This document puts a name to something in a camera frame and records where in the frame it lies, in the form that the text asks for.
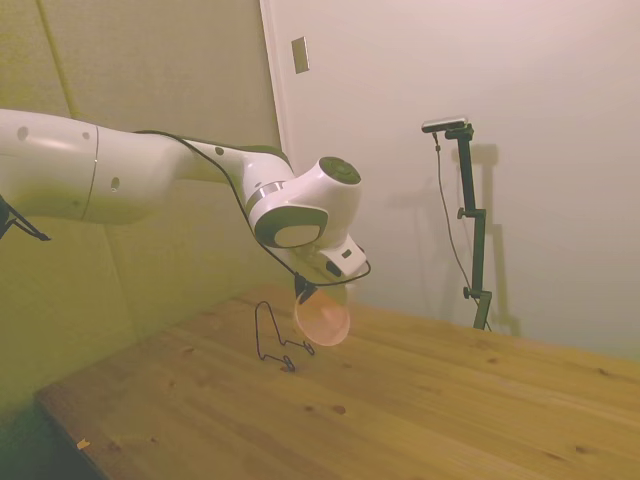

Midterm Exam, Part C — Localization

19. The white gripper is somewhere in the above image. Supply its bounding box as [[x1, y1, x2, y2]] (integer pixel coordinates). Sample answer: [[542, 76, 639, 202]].
[[293, 248, 354, 305]]

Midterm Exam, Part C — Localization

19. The pink plastic bowl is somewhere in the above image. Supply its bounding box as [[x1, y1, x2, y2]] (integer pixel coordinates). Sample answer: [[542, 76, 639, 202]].
[[293, 288, 352, 347]]

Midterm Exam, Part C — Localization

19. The black wire dish rack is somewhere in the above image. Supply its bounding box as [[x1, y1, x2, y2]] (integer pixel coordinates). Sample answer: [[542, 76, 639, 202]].
[[253, 301, 317, 374]]

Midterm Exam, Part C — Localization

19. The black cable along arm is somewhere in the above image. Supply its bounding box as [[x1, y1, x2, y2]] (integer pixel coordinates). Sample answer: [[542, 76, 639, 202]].
[[134, 129, 374, 289]]

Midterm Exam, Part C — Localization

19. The black jointed camera stand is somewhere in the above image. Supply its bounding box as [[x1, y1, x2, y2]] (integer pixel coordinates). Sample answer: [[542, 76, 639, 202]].
[[443, 124, 495, 331]]

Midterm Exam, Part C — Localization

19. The grey camera on stand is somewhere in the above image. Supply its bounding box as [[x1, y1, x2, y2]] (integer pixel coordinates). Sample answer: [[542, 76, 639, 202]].
[[421, 115, 472, 134]]

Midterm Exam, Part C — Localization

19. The grey wall plate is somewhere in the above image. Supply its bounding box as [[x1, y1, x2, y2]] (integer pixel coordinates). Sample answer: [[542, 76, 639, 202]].
[[291, 35, 310, 76]]

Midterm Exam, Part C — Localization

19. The black bracket with cable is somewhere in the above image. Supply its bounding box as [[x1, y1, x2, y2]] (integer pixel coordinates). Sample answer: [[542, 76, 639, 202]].
[[0, 194, 53, 242]]

